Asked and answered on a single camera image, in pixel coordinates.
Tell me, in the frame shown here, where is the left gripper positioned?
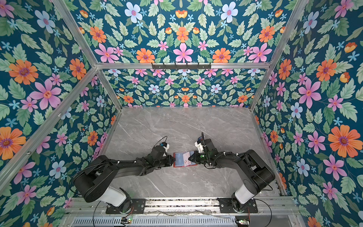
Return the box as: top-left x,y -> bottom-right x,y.
154,155 -> 178,170

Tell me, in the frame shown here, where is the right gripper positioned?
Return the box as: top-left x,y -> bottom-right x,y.
188,151 -> 211,164

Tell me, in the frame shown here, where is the red leather card holder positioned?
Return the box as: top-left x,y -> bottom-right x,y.
173,151 -> 197,168

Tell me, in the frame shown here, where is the pink VIP credit card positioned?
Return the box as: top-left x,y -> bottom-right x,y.
182,152 -> 195,167

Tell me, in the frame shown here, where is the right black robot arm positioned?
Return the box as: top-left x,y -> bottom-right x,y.
188,149 -> 276,212

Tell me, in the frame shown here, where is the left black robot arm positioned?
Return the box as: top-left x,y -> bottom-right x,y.
71,155 -> 175,207

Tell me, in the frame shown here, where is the white vent grille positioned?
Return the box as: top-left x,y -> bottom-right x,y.
72,216 -> 237,227

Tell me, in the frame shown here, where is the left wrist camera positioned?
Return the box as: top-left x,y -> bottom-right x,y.
150,142 -> 170,159

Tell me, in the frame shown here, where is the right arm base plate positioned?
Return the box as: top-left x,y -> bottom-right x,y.
217,198 -> 258,214

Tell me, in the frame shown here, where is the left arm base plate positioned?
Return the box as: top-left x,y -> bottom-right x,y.
105,199 -> 146,215

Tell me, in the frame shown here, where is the metal hook rail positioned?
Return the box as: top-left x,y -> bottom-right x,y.
151,63 -> 212,70

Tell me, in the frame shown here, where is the aluminium front rail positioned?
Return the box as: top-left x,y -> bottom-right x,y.
65,197 -> 301,219

